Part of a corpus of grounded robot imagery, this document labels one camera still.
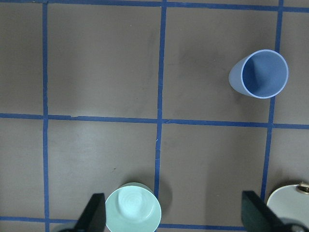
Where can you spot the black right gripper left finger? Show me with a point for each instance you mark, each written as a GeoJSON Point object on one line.
{"type": "Point", "coordinates": [93, 217]}

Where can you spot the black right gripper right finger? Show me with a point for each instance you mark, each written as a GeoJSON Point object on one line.
{"type": "Point", "coordinates": [257, 217]}

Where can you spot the light blue plastic cup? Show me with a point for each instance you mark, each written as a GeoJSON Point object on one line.
{"type": "Point", "coordinates": [262, 74]}

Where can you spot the cream white toaster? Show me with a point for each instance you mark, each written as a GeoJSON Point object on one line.
{"type": "Point", "coordinates": [291, 204]}

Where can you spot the mint green bowl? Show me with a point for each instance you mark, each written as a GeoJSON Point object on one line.
{"type": "Point", "coordinates": [133, 207]}

